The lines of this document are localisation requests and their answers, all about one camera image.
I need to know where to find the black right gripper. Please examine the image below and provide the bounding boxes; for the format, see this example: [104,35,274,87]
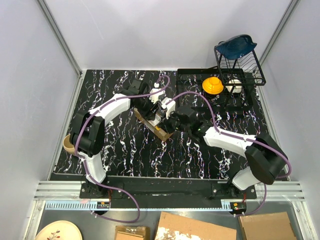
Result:
[157,108,191,135]

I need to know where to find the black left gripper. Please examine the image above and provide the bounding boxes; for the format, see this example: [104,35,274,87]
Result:
[134,93,160,121]

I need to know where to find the brown cardboard express box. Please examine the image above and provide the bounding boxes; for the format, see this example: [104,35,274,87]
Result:
[133,108,173,142]

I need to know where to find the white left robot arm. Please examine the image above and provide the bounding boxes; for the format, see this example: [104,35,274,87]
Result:
[63,79,166,198]

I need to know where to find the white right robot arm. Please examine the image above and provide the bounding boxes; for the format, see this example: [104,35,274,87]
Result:
[163,102,288,199]

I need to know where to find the small cardboard box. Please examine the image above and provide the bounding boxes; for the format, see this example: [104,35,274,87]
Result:
[114,225,150,240]

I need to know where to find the cardboard box at corner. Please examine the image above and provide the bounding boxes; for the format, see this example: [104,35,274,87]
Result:
[238,212,297,240]

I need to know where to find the black drain tray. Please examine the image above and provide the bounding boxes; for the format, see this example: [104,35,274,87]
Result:
[176,67,255,112]

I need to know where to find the yellow plastic cup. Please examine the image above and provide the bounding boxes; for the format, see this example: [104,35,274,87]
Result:
[202,76,224,95]

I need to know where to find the white small cup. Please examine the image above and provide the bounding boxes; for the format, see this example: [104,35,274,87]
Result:
[226,78,243,94]

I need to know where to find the beige ceramic mug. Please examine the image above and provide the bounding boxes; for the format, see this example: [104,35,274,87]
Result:
[62,134,76,156]

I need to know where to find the blue bowl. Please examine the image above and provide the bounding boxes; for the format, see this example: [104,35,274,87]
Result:
[219,34,257,60]

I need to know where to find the flat cardboard sheet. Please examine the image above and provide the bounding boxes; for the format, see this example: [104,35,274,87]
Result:
[154,212,237,240]

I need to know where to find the patterned ceramic plate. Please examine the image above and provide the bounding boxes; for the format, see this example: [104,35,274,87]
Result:
[35,220,83,240]

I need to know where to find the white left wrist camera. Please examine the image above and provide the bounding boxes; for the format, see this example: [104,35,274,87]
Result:
[149,83,165,104]

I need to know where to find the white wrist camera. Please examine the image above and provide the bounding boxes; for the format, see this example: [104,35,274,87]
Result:
[149,83,165,104]
[161,97,176,120]

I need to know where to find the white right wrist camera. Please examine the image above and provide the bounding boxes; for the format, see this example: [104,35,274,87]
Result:
[161,97,176,120]

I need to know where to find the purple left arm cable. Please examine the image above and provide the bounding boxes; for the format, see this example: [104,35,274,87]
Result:
[74,75,171,223]

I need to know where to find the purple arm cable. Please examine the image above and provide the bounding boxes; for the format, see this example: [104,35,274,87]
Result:
[74,75,171,223]
[167,91,292,201]

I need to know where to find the black wire dish rack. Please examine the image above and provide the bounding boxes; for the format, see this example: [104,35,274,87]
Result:
[214,46,267,87]

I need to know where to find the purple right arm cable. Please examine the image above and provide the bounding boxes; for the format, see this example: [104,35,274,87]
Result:
[167,91,292,201]

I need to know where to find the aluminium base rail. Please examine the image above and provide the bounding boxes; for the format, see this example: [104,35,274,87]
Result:
[30,180,251,211]

